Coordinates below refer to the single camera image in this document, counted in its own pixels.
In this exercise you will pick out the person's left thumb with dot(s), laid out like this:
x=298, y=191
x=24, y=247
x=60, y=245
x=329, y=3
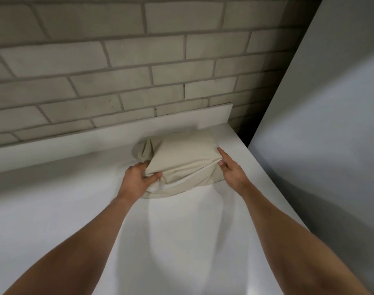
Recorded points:
x=154, y=178

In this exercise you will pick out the person's right thumb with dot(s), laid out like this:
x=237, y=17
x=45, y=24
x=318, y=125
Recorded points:
x=221, y=165

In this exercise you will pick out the beige cushion cover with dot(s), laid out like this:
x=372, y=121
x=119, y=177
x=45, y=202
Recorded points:
x=179, y=164

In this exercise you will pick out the person's right hand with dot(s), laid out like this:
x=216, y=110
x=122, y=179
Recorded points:
x=234, y=175

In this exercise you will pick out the person's right forearm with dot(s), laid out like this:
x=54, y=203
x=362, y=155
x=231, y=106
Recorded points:
x=300, y=242

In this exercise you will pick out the person's left hand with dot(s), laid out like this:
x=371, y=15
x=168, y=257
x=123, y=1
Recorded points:
x=135, y=181

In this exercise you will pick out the white cabinet panel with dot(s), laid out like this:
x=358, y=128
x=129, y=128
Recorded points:
x=325, y=119

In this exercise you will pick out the person's left forearm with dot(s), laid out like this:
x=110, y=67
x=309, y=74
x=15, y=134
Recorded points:
x=71, y=246

